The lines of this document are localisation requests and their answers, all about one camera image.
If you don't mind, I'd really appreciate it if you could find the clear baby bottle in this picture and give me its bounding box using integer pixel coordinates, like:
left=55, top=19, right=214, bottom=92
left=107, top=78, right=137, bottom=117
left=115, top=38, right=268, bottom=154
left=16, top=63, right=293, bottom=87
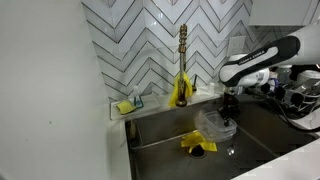
left=276, top=64, right=294, bottom=84

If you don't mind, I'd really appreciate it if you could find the thick black cable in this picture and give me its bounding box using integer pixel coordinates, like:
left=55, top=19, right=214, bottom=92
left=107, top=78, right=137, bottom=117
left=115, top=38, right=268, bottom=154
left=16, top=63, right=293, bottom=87
left=256, top=89, right=320, bottom=133

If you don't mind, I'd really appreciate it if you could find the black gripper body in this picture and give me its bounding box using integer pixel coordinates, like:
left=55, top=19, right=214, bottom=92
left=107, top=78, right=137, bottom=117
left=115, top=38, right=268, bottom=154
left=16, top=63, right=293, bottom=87
left=219, top=91, right=240, bottom=108

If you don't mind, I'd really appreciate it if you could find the black sink drain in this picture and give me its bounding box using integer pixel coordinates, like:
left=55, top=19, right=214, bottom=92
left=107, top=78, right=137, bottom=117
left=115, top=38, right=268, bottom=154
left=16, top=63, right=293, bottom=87
left=186, top=144, right=208, bottom=159

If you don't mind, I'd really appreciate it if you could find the yellow rubber glove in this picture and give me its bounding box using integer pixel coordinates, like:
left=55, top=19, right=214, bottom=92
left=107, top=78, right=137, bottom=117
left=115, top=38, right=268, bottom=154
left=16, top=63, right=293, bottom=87
left=180, top=130, right=218, bottom=154

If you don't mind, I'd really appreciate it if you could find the yellow sponge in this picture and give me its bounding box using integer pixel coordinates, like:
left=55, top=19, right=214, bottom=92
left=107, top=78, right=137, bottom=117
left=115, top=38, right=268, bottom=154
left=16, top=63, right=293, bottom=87
left=115, top=100, right=137, bottom=116

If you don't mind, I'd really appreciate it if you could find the white upper cabinet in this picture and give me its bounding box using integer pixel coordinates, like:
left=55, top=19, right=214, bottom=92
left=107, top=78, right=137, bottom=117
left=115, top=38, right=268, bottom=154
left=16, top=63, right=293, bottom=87
left=248, top=0, right=320, bottom=27

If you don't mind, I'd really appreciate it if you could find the black dish rack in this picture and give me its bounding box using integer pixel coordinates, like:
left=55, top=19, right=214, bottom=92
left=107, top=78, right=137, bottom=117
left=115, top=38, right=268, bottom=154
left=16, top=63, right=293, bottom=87
left=253, top=78, right=320, bottom=120

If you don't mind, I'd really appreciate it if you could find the metal sink caddy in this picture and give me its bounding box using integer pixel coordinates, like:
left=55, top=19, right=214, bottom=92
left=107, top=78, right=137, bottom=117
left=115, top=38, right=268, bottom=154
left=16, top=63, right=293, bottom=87
left=127, top=119, right=144, bottom=150

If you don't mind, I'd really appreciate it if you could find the yellow cloth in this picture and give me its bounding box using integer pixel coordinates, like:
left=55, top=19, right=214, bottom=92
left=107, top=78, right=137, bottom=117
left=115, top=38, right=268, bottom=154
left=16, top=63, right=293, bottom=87
left=167, top=71, right=194, bottom=108

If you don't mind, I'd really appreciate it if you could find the white drying mat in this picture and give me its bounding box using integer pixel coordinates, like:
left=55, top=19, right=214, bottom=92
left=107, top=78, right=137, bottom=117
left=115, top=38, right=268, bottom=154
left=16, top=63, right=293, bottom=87
left=289, top=109, right=320, bottom=138

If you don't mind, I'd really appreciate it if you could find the metal spoon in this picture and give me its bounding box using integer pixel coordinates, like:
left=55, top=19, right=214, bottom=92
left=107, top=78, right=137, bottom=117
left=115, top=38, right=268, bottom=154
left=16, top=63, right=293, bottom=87
left=226, top=142, right=238, bottom=157

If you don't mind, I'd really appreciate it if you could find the white bowl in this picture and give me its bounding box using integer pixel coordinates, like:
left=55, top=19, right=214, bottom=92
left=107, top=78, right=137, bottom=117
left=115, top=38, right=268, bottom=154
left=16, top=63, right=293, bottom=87
left=295, top=69, right=320, bottom=86

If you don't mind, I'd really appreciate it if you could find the clear plastic lunchbox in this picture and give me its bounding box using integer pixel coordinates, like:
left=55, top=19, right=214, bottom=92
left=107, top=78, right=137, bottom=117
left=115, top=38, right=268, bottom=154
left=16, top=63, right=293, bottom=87
left=196, top=116, right=239, bottom=143
left=193, top=110, right=236, bottom=134

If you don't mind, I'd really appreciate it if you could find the small gold lever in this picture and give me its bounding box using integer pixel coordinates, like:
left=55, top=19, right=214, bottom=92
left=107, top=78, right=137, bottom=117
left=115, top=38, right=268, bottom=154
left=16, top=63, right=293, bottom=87
left=191, top=74, right=198, bottom=93

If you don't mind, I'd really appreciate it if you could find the stainless steel sink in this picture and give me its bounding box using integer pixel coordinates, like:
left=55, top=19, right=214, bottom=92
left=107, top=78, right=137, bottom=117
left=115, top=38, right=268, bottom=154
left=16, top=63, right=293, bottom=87
left=124, top=93, right=317, bottom=180

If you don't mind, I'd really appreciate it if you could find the white wall outlet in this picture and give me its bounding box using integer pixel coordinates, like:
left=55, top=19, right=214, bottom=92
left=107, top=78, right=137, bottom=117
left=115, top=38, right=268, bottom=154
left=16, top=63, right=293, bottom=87
left=226, top=35, right=247, bottom=58

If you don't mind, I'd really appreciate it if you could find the white sponge tray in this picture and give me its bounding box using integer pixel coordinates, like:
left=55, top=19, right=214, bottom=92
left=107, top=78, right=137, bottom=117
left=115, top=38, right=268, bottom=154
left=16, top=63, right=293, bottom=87
left=110, top=93, right=162, bottom=121

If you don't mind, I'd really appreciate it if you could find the gold spring faucet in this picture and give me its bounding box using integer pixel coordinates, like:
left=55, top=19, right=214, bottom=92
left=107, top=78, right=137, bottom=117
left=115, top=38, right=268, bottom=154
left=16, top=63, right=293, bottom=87
left=175, top=23, right=189, bottom=108

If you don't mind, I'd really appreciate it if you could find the clear bottle with teal base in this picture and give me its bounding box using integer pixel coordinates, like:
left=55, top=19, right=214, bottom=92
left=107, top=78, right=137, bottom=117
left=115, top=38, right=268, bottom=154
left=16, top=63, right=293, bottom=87
left=132, top=85, right=145, bottom=110

